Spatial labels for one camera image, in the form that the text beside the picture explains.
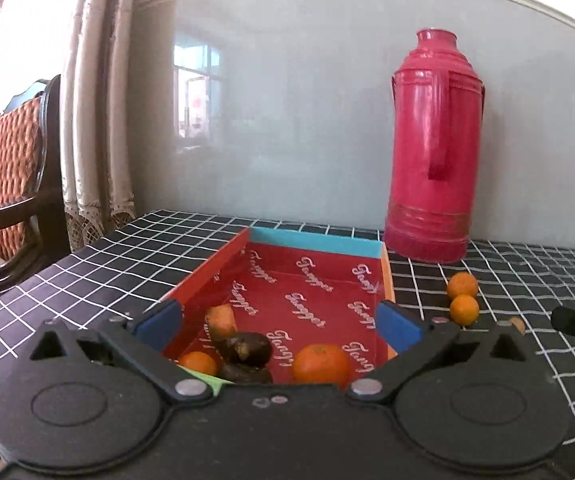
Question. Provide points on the colourful cardboard box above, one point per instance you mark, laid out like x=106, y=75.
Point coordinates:
x=307, y=272

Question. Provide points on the red thermos flask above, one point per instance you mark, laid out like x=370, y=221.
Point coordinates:
x=432, y=160

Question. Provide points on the dark brown fruit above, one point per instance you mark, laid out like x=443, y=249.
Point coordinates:
x=245, y=375
x=245, y=347

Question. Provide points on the black white checked tablecloth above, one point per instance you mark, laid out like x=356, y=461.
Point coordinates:
x=517, y=270

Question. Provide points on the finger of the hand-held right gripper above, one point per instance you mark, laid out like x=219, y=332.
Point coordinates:
x=570, y=319

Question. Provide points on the small brown fruit piece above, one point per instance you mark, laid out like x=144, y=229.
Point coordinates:
x=517, y=325

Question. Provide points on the pale orange fruit piece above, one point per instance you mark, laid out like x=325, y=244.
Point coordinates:
x=221, y=321

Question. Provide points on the large orange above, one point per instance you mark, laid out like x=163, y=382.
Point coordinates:
x=322, y=364

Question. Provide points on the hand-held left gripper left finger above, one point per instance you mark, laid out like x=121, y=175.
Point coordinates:
x=160, y=322

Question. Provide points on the small orange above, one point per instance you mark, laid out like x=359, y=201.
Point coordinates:
x=462, y=285
x=198, y=363
x=464, y=309

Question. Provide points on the beige lace curtain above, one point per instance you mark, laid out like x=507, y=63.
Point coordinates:
x=97, y=110

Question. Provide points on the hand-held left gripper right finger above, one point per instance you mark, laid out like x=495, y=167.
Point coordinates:
x=396, y=322

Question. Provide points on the dark wooden chair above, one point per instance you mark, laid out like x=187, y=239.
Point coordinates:
x=17, y=160

